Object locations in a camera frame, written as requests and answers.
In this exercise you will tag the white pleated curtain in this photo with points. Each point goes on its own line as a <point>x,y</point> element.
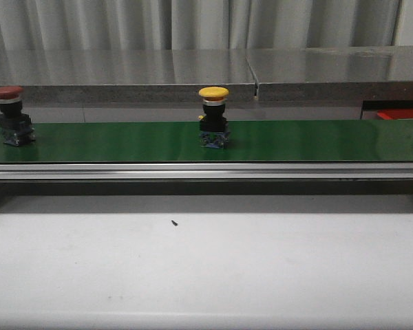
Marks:
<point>202,25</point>

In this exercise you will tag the green conveyor belt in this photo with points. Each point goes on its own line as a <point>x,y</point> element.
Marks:
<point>250,141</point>

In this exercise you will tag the grey stone counter slab right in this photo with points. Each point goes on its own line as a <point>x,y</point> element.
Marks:
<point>333,74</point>

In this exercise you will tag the grey stone counter slab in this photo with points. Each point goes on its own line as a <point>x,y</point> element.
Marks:
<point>333,74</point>
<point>125,76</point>

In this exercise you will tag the grey stone counter slab left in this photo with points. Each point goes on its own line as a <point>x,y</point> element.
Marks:
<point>125,76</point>

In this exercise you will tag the aluminium conveyor frame rail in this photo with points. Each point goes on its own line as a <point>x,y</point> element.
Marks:
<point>323,187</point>

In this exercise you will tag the red plastic tray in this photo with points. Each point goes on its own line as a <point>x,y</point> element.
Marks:
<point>396,114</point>

